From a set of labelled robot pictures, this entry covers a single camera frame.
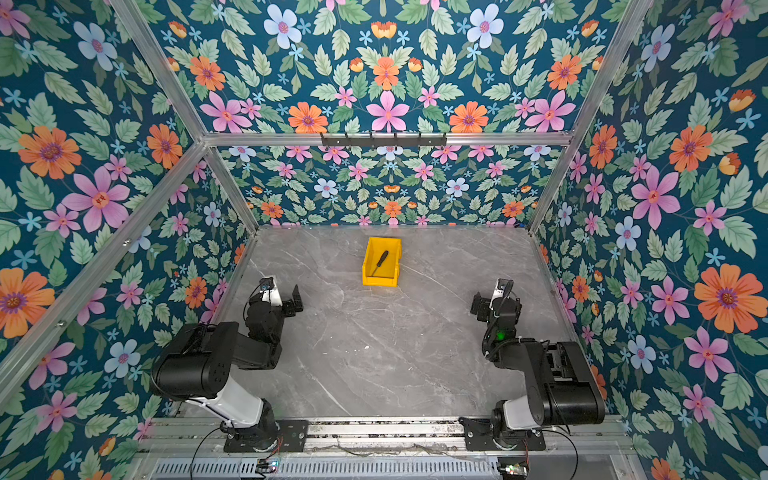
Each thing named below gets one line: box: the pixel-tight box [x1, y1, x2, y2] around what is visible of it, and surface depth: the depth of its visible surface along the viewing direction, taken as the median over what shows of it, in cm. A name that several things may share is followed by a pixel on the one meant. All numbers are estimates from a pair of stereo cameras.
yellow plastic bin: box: [362, 237, 403, 287], surface depth 107 cm
